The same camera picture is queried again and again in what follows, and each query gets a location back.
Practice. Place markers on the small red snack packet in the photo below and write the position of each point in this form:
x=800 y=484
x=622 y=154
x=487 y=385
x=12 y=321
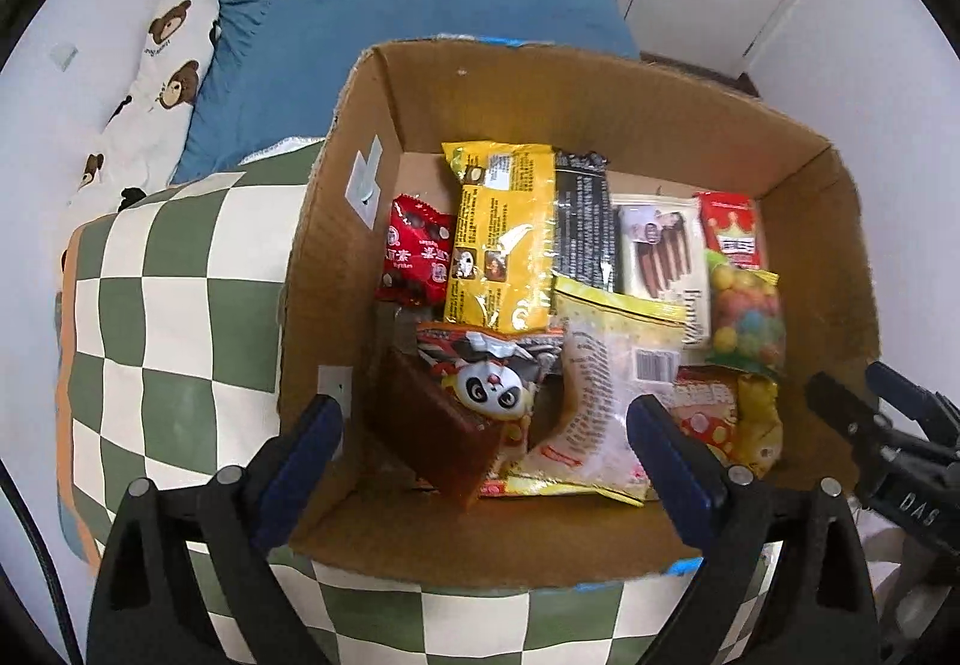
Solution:
x=417 y=254

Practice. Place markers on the panda snack packet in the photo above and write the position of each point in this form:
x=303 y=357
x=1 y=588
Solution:
x=490 y=373

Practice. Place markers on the dark red brown box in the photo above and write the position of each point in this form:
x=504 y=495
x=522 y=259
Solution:
x=447 y=445

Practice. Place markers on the black snack packet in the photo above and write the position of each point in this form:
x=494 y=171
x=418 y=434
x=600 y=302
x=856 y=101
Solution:
x=585 y=244

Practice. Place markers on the yellow snack bag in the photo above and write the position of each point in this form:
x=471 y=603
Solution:
x=502 y=254

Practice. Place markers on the red crown snack packet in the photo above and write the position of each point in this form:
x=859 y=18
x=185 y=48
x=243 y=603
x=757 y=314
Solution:
x=731 y=227

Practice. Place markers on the colourful candy ball bag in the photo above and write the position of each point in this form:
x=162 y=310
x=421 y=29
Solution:
x=746 y=331

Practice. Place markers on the wall socket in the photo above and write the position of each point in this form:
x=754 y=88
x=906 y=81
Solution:
x=62 y=55

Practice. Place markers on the bear print pillow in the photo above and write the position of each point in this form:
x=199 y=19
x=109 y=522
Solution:
x=143 y=141

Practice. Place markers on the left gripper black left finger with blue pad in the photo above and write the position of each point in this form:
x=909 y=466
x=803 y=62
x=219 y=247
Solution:
x=147 y=605

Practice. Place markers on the translucent yellow trimmed bag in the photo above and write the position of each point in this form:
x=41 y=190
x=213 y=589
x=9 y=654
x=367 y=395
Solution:
x=615 y=348

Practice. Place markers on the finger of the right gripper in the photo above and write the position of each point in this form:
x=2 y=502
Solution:
x=907 y=394
x=859 y=424

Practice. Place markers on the red yellow panda packet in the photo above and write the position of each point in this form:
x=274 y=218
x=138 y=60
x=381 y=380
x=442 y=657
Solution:
x=734 y=414

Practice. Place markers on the chocolate stick biscuit box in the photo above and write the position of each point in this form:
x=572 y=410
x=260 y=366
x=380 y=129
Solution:
x=663 y=257

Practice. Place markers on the green white checkered quilt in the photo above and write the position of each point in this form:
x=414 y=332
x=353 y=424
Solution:
x=169 y=332

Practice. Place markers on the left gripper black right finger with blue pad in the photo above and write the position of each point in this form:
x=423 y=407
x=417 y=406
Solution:
x=820 y=607

